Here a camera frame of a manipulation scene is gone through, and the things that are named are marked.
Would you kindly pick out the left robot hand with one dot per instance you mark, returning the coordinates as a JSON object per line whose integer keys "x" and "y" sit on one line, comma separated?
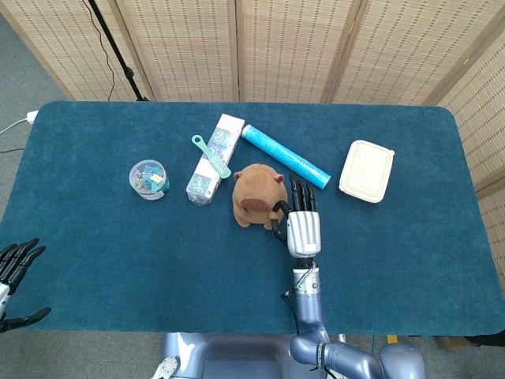
{"x": 17, "y": 260}

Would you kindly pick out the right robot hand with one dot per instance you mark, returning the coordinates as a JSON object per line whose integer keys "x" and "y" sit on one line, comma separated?
{"x": 303, "y": 231}

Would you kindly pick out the brown capybara plush toy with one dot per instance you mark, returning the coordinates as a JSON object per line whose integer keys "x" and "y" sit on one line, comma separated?
{"x": 258, "y": 193}

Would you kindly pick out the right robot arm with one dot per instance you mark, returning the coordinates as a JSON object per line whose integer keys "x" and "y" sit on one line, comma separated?
{"x": 315, "y": 316}

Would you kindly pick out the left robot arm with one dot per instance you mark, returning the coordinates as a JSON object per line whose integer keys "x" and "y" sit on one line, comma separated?
{"x": 3, "y": 300}

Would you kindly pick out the blue roll of bags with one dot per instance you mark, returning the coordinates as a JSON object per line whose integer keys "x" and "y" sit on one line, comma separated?
{"x": 286, "y": 156}

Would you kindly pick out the cream lidded plastic box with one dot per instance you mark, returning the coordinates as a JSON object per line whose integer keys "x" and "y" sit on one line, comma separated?
{"x": 367, "y": 171}

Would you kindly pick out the blue table cloth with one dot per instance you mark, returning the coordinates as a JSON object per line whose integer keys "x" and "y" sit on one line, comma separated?
{"x": 197, "y": 256}

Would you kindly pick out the white green carton box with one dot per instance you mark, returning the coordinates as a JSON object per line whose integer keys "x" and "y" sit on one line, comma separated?
{"x": 215, "y": 160}

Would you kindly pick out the green plastic comb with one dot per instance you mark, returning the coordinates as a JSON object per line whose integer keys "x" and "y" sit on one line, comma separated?
{"x": 213, "y": 158}

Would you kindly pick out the white power strip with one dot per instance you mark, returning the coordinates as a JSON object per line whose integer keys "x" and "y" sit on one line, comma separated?
{"x": 31, "y": 116}

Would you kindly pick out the robot torso base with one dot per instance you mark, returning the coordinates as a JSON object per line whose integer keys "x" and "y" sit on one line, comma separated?
{"x": 229, "y": 357}

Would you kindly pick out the clear jar of binder clips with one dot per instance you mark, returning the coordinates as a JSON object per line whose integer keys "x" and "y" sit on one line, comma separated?
{"x": 148, "y": 180}

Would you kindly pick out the black tripod stand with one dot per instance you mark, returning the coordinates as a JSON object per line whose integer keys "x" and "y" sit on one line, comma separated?
{"x": 118, "y": 51}

